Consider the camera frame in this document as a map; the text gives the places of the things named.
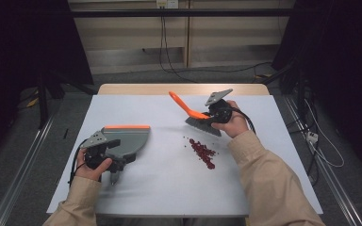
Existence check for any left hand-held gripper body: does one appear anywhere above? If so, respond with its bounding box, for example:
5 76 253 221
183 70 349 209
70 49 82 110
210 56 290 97
80 131 125 173

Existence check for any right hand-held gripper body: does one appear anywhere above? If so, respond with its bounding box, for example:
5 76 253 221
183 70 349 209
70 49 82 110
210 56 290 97
204 88 234 125

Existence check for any grey dustpan with orange edge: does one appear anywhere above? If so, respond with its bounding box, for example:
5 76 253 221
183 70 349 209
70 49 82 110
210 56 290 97
101 124 152 186

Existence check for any orange brush with grey bristles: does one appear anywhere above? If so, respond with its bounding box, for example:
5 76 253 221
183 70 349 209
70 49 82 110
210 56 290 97
168 90 222 137

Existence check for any heap of red kidney beans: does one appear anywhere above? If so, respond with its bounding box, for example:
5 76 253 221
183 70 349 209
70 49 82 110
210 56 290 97
183 135 219 170

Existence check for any person's right hand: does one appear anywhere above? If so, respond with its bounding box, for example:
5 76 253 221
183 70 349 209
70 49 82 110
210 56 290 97
211 99 250 139

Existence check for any person's left hand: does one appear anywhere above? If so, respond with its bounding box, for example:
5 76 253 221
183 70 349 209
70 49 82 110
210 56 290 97
74 148 113 183

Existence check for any black metal stand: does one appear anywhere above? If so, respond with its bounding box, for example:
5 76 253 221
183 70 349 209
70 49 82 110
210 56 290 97
296 68 307 125

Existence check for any white power adapter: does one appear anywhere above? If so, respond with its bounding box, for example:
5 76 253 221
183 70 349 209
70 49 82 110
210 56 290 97
305 131 320 144

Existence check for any black horizontal bar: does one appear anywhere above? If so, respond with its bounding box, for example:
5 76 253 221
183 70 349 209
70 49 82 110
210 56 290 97
70 8 296 19

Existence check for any black curtain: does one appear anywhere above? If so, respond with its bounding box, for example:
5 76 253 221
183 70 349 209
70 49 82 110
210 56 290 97
271 0 362 177
0 0 94 164

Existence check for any right hand-held gripper black cable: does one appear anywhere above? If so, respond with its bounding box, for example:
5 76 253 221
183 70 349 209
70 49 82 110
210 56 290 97
230 106 257 136

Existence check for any hand-held gripper black cable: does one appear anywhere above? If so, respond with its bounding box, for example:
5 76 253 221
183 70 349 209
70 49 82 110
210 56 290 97
230 106 257 136
68 139 91 186

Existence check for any left hand-held gripper black cable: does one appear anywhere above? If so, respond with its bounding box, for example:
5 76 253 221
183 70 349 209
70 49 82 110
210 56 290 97
68 139 91 186

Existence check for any black hanging cable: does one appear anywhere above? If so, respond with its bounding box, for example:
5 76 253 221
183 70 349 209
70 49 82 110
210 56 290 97
158 15 199 84

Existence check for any aluminium floor rail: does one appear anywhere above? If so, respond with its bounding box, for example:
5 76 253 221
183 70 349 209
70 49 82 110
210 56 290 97
0 116 58 226
282 94 362 226

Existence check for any white wall socket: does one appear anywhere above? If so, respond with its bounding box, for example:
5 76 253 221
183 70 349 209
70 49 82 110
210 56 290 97
156 0 180 9

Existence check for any white cable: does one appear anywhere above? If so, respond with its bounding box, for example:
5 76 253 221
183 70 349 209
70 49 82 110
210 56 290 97
304 99 346 169

